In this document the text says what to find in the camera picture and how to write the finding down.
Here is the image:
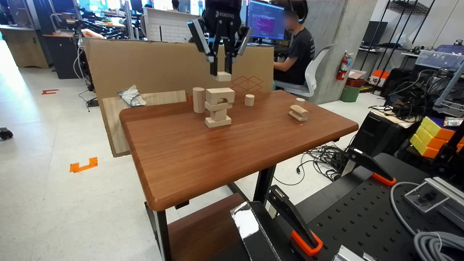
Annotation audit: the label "wooden arch block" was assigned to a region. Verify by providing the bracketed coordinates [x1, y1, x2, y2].
[205, 85, 238, 105]

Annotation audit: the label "black cabinet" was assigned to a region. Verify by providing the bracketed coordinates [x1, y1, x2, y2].
[42, 30, 83, 79]

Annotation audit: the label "tangled black floor cables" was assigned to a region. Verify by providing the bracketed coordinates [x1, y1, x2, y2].
[273, 143, 351, 188]

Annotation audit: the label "wide wooden middle block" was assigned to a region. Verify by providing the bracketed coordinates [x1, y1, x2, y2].
[203, 100, 232, 114]

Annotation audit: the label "small wooden block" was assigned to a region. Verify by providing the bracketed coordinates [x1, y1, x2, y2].
[215, 69, 234, 82]

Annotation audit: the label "white office chair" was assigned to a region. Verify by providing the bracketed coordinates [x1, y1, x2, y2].
[274, 43, 337, 101]

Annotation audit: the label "shiny metal plate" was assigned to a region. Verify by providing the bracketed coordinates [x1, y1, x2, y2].
[229, 200, 267, 261]

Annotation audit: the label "black equipment box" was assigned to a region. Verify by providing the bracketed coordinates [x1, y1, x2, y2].
[354, 110, 413, 156]

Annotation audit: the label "grey cable bundle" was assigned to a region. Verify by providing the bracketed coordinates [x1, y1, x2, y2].
[387, 179, 464, 261]

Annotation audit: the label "orange box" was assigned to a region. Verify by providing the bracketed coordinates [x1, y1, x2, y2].
[368, 68, 392, 88]

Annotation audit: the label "person in black shirt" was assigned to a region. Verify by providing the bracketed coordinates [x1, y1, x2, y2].
[271, 0, 319, 87]

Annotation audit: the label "narrow wooden neck block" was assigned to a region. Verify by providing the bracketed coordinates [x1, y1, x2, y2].
[209, 108, 229, 121]

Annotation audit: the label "yellow orange foam blocks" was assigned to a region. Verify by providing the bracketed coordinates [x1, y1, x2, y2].
[408, 114, 464, 161]

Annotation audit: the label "green bin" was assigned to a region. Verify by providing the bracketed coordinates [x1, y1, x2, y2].
[338, 84, 363, 103]

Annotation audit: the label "black metal shelf rack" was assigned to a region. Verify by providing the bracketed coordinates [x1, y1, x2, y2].
[358, 0, 439, 75]

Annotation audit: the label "flat wooden base block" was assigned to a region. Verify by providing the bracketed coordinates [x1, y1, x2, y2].
[203, 114, 234, 130]

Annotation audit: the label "large brown cardboard panel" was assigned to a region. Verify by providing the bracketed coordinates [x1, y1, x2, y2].
[80, 36, 277, 104]

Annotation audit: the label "tall wooden cylinder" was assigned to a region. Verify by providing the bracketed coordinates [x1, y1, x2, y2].
[192, 85, 207, 116]

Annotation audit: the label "red fire extinguisher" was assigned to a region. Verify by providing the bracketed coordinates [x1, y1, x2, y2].
[335, 50, 355, 82]

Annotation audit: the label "silver power socket box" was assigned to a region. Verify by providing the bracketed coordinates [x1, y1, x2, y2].
[402, 175, 464, 229]

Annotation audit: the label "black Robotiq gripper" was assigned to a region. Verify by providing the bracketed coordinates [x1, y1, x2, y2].
[205, 0, 244, 76]

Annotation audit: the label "black desk leg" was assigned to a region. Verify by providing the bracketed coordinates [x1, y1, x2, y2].
[144, 201, 174, 261]
[252, 163, 277, 204]

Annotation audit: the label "light plywood board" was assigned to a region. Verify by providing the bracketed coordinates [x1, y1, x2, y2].
[100, 88, 189, 159]

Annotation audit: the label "blue computer monitor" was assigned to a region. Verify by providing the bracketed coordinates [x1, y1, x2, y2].
[245, 0, 287, 43]

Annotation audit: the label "black orange-handled bar clamp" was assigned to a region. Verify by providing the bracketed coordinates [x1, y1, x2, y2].
[267, 184, 325, 258]
[344, 145, 399, 188]

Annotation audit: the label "crumpled white cloth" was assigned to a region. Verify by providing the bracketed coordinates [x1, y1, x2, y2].
[118, 82, 148, 108]

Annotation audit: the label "wooden cuboid block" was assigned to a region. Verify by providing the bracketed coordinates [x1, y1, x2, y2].
[287, 103, 312, 123]

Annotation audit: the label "wooden board under desk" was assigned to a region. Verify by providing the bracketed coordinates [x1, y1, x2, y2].
[165, 191, 245, 261]

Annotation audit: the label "black perforated breadboard base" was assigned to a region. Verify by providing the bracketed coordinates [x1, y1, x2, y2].
[212, 150, 464, 261]

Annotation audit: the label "grey angled gripper side plate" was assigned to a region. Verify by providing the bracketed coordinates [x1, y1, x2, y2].
[235, 26, 254, 58]
[186, 17, 213, 63]

